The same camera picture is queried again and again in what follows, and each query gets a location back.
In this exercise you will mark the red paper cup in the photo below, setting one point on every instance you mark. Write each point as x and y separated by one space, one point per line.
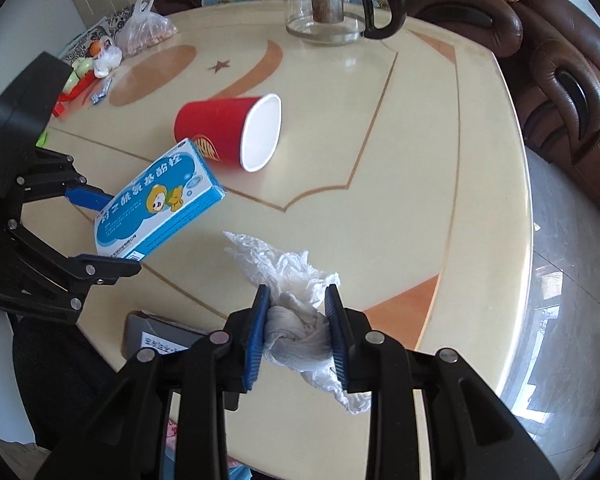
210 120

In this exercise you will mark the white tissue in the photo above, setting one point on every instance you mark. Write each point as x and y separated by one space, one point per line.
290 270

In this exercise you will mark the red plastic tray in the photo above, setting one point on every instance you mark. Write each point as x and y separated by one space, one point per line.
67 100

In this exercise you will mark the small green cup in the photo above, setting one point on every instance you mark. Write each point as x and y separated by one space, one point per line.
42 137
82 66
71 83

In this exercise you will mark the blue cartoon medicine box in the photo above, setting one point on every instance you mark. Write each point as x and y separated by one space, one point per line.
155 200

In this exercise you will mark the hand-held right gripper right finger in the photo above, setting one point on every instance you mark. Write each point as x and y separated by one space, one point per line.
337 340

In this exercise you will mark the brown leather sofa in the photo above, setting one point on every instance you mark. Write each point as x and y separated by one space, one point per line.
460 5

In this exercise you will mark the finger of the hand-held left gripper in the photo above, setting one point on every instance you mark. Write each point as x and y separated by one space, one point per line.
87 197
107 265

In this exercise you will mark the black white patterned sofa cover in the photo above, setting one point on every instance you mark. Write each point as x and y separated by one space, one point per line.
115 20

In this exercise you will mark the person's dark trousers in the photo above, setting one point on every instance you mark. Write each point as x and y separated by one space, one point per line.
55 385

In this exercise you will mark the black box with label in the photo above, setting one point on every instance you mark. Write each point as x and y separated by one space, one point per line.
150 330

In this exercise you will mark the brown leather armchair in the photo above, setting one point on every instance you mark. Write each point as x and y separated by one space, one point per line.
555 60

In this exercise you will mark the blue white candy wrapper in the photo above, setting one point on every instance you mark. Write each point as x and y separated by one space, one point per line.
106 85
98 98

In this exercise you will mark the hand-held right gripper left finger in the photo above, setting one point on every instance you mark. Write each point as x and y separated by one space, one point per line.
257 335

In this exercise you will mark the clear plastic bag of nuts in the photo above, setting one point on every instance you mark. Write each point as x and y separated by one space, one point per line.
142 35

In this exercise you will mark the orange fruit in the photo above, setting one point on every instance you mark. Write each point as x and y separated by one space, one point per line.
95 49

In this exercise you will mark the small white plastic bag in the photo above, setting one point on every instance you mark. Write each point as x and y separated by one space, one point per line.
107 60

